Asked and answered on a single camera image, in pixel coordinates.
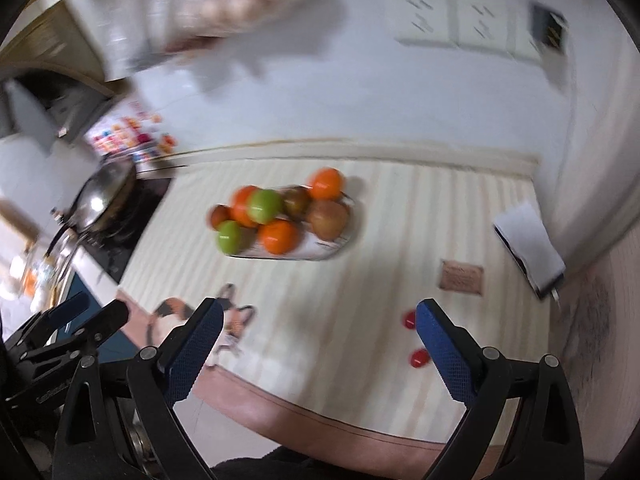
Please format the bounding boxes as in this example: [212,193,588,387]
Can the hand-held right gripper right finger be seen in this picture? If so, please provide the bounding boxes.
[415,298,585,480]

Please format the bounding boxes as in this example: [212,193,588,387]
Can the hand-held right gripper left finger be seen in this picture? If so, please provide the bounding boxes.
[52,298,224,480]

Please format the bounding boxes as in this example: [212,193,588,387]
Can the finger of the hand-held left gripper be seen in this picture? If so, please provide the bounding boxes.
[5,291,91,348]
[12,300,130,366]

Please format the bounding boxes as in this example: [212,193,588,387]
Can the green apple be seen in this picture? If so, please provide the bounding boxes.
[247,188,285,224]
[216,220,248,255]

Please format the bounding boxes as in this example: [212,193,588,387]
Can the small dark brown fruit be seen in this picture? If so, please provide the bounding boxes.
[209,204,233,231]

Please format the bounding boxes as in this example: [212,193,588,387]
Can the large orange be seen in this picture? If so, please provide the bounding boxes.
[230,185,261,228]

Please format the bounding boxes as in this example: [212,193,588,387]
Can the oval floral ceramic plate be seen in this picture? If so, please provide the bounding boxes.
[220,187,358,262]

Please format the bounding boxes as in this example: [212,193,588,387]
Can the brown green round fruit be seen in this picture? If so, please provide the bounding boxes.
[280,186,313,222]

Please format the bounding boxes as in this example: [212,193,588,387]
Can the blue kitchen cabinet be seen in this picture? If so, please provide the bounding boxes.
[50,270,138,366]

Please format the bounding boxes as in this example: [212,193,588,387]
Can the cluttered kitchen utensils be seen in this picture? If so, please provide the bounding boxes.
[0,240,76,311]

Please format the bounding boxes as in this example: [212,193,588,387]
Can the brown label patch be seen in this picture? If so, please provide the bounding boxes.
[440,259,485,296]

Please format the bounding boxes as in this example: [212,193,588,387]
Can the black glass stove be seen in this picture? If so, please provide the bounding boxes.
[75,177,173,283]

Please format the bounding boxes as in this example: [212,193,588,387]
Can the striped beige tablecloth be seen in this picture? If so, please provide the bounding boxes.
[116,152,551,453]

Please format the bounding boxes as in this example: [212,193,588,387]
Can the wooden cutting board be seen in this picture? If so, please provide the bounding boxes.
[0,197,46,246]

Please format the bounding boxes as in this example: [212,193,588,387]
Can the steel wok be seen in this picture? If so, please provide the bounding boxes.
[47,160,138,256]

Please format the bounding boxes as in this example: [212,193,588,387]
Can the dark power bank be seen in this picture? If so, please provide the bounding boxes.
[492,225,566,301]

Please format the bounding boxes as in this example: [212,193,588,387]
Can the steel wok lid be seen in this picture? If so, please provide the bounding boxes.
[70,162,136,231]

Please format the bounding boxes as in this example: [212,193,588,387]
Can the person's dark trousers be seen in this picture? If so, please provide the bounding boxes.
[210,447,321,480]

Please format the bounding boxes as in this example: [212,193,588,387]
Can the clear bag with dark contents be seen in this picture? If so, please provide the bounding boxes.
[90,0,221,73]

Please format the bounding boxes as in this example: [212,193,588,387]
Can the black plug charger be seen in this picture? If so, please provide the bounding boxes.
[527,2,571,53]

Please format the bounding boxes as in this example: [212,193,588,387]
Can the colourful wall stickers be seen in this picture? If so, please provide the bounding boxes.
[87,100,178,163]

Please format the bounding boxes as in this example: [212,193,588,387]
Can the white wall outlet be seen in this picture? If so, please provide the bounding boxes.
[385,0,458,48]
[512,5,551,63]
[452,0,516,56]

